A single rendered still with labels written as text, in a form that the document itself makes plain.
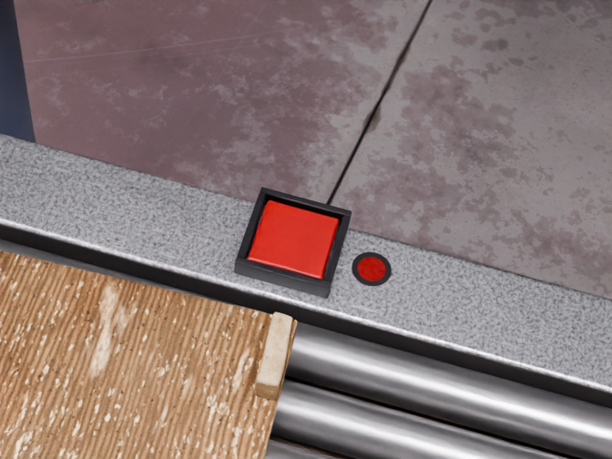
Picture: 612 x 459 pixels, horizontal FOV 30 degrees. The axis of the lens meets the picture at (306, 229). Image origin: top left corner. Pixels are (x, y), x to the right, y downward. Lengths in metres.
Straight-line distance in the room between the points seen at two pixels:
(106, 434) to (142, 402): 0.03
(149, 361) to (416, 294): 0.22
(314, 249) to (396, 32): 1.49
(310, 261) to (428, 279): 0.10
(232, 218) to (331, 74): 1.35
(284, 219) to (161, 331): 0.14
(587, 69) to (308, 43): 0.57
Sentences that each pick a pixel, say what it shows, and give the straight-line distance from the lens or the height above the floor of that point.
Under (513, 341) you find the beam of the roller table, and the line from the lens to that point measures 0.90.
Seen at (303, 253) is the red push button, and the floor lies 0.93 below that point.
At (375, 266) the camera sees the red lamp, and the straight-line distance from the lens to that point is 0.91.
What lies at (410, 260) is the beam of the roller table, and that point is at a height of 0.92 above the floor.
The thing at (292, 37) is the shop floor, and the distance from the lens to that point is 2.31.
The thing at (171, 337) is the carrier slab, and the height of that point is 0.94.
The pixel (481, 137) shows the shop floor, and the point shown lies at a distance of 2.22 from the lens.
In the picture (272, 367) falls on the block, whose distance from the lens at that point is 0.80.
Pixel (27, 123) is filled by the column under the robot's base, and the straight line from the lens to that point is 1.52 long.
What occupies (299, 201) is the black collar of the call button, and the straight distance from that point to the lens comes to 0.92.
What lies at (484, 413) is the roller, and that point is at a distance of 0.87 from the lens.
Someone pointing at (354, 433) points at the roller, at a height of 0.92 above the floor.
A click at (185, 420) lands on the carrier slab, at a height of 0.94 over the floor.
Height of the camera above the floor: 1.68
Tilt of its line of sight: 56 degrees down
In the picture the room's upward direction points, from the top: 10 degrees clockwise
